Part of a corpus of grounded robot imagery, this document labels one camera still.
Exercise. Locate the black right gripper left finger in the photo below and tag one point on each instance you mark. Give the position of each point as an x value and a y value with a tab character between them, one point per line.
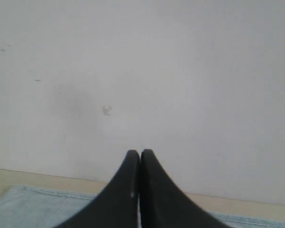
116	206

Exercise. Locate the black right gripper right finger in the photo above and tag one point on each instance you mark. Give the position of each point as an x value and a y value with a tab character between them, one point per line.
163	204

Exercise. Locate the light blue fluffy towel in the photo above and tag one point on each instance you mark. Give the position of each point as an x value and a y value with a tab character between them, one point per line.
29	207

